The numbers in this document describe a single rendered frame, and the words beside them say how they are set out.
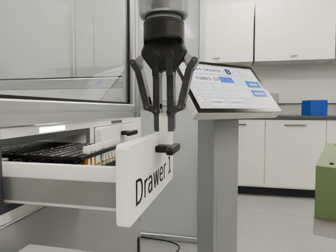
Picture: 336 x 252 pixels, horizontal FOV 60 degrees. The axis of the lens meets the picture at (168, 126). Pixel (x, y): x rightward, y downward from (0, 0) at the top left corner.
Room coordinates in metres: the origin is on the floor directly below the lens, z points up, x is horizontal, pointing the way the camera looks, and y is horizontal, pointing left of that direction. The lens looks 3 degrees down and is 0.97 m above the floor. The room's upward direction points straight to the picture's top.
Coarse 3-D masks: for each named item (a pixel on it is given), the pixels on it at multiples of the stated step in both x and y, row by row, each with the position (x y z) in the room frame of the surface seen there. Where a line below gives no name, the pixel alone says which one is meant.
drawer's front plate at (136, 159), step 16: (128, 144) 0.38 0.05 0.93; (144, 144) 0.44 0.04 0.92; (128, 160) 0.37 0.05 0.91; (144, 160) 0.44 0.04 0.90; (160, 160) 0.54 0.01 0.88; (128, 176) 0.37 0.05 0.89; (144, 176) 0.44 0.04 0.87; (160, 176) 0.54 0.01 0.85; (128, 192) 0.37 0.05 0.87; (128, 208) 0.37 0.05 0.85; (144, 208) 0.44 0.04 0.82; (128, 224) 0.37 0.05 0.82
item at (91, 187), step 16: (16, 176) 0.43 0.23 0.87; (32, 176) 0.42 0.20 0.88; (48, 176) 0.42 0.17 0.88; (64, 176) 0.41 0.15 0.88; (80, 176) 0.41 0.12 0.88; (96, 176) 0.40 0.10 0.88; (112, 176) 0.39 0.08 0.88; (16, 192) 0.43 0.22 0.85; (32, 192) 0.42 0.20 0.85; (48, 192) 0.41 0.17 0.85; (64, 192) 0.41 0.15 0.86; (80, 192) 0.40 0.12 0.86; (96, 192) 0.40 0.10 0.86; (112, 192) 0.39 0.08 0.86; (96, 208) 0.40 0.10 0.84; (112, 208) 0.39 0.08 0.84
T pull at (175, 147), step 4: (160, 144) 0.51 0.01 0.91; (164, 144) 0.51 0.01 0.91; (168, 144) 0.51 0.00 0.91; (172, 144) 0.51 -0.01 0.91; (176, 144) 0.51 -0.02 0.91; (156, 148) 0.50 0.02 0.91; (160, 148) 0.50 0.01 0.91; (164, 148) 0.49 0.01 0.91; (168, 148) 0.47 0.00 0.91; (172, 148) 0.47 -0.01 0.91; (176, 148) 0.50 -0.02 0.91; (160, 152) 0.50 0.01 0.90; (164, 152) 0.50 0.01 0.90; (168, 152) 0.47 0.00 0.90; (172, 152) 0.47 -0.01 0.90
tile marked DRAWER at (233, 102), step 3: (228, 99) 1.27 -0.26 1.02; (231, 99) 1.28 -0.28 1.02; (234, 99) 1.29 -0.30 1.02; (237, 99) 1.30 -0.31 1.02; (240, 99) 1.31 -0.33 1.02; (231, 102) 1.27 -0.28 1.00; (234, 102) 1.28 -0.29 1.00; (237, 102) 1.29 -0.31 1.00; (240, 102) 1.30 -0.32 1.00; (243, 102) 1.31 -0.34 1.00; (231, 105) 1.25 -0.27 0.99; (234, 105) 1.26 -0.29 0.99; (237, 105) 1.27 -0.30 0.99; (240, 105) 1.28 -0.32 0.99; (243, 105) 1.29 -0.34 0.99
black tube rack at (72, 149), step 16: (16, 144) 0.61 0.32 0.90; (32, 144) 0.61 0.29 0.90; (48, 144) 0.61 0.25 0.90; (64, 144) 0.60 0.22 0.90; (80, 144) 0.61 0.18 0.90; (16, 160) 0.59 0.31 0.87; (32, 160) 0.58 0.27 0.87; (48, 160) 0.58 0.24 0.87; (64, 160) 0.58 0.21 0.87; (112, 160) 0.58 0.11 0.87
